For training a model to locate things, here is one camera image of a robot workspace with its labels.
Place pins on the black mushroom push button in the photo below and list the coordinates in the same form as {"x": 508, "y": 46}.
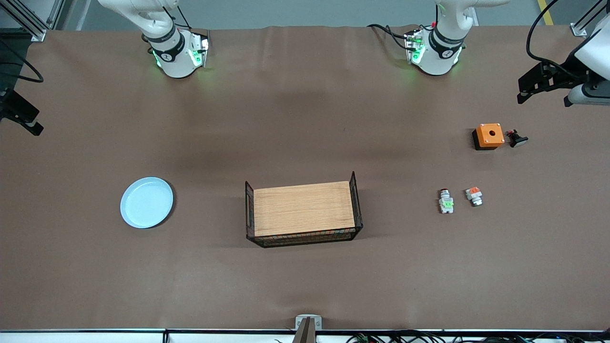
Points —
{"x": 517, "y": 140}

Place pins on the aluminium frame profile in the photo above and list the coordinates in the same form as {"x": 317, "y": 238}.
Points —
{"x": 584, "y": 26}
{"x": 28, "y": 26}

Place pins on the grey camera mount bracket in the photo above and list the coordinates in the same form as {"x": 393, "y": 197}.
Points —
{"x": 307, "y": 328}

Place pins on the orange button enclosure box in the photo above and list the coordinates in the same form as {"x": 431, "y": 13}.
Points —
{"x": 490, "y": 135}

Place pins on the light blue round plate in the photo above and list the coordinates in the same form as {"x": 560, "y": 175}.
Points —
{"x": 147, "y": 203}

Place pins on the white table edge rail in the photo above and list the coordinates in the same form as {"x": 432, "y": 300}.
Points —
{"x": 95, "y": 337}

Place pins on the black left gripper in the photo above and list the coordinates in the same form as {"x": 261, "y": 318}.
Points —
{"x": 560, "y": 79}

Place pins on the green push button orange block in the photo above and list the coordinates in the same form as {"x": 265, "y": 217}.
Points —
{"x": 474, "y": 195}

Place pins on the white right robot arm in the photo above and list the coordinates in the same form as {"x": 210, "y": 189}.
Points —
{"x": 167, "y": 57}

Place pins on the brown table cover mat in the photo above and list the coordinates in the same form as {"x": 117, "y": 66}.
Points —
{"x": 305, "y": 119}

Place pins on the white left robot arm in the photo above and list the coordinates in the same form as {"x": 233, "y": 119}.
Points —
{"x": 443, "y": 57}

